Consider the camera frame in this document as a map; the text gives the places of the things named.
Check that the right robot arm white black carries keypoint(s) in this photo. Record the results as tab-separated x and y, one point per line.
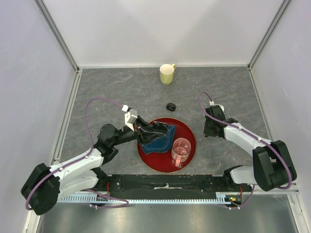
272	166

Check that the right aluminium frame post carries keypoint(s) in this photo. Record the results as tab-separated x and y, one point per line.
270	30

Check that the left aluminium frame post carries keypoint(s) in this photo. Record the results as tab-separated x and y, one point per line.
56	33

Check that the slotted cable duct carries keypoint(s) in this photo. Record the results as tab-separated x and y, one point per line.
92	198

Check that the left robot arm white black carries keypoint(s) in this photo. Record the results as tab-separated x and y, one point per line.
46	185

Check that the aluminium frame post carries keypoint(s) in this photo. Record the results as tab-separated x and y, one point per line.
56	33
270	30

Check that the pink glass mug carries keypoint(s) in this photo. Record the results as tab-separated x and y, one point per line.
180	150

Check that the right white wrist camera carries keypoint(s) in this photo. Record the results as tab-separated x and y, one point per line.
211	103

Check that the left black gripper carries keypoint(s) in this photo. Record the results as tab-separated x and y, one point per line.
139	135

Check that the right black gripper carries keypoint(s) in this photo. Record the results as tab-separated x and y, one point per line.
206	131

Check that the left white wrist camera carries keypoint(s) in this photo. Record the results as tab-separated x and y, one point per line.
130	116

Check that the round red tray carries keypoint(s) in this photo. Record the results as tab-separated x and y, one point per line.
163	161

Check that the black earbud case gold rim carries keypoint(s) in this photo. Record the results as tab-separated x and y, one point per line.
171	107

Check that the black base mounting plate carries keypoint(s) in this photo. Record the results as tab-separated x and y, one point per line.
167	186

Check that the blue leaf-shaped dish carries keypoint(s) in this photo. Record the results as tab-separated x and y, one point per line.
162	144

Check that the yellow-green ceramic mug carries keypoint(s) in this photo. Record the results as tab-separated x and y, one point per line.
167	73

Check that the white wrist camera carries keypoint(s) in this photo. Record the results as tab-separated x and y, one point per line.
130	116
211	103

